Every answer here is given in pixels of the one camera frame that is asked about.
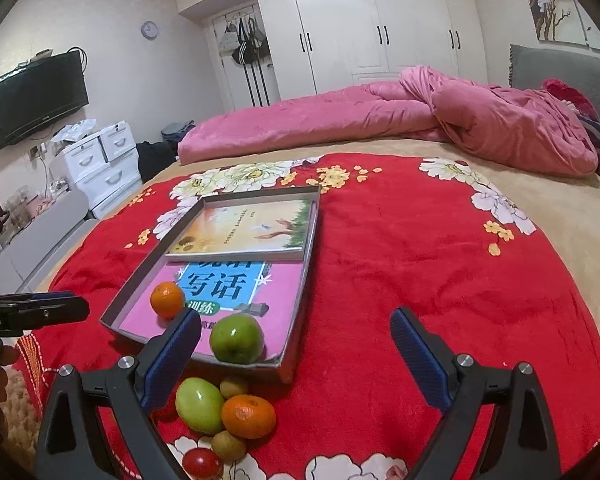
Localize orange mandarin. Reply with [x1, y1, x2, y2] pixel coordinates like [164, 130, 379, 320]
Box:
[221, 394, 277, 440]
[149, 282, 185, 320]

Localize red cherry tomato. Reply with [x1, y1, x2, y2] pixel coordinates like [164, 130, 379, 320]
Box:
[182, 448, 224, 480]
[151, 398, 178, 424]

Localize green apple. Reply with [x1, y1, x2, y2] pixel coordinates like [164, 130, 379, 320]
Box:
[175, 377, 224, 436]
[209, 313, 264, 365]

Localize small brown longan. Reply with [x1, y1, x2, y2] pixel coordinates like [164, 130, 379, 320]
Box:
[219, 376, 249, 400]
[211, 430, 247, 464]

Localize white drawer cabinet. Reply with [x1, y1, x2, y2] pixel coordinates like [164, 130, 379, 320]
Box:
[50, 120, 143, 220]

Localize black bag on floor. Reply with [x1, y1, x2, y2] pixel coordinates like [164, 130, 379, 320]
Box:
[136, 141, 176, 183]

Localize pink Chinese workbook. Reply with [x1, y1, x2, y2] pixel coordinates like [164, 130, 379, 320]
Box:
[112, 262, 303, 361]

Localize grey shallow cardboard tray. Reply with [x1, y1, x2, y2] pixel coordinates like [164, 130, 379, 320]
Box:
[100, 186, 320, 384]

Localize red floral blanket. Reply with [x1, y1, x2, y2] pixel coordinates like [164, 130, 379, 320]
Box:
[18, 154, 600, 479]

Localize yellow landscape cover book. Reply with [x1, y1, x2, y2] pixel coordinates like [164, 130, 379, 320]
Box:
[166, 198, 314, 262]

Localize beige bed sheet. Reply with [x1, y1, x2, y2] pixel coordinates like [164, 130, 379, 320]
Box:
[34, 136, 600, 430]

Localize hanging bags on door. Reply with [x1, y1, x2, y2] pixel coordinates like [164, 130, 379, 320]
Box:
[218, 14, 271, 107]

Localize pink rumpled duvet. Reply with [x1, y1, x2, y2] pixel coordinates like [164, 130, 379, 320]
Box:
[178, 65, 598, 178]

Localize red pillow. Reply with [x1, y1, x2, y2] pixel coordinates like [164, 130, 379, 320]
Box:
[542, 78, 600, 120]

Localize grey padded headboard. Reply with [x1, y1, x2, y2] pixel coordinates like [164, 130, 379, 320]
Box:
[508, 44, 600, 114]

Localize white wardrobe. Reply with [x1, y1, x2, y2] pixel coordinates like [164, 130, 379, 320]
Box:
[176, 0, 488, 100]

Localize black wall television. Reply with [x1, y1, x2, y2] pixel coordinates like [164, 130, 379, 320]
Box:
[0, 49, 88, 148]

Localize round wall clock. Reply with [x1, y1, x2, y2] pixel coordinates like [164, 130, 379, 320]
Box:
[140, 21, 159, 41]

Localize tree wall painting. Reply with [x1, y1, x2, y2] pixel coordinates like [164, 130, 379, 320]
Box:
[527, 0, 600, 51]

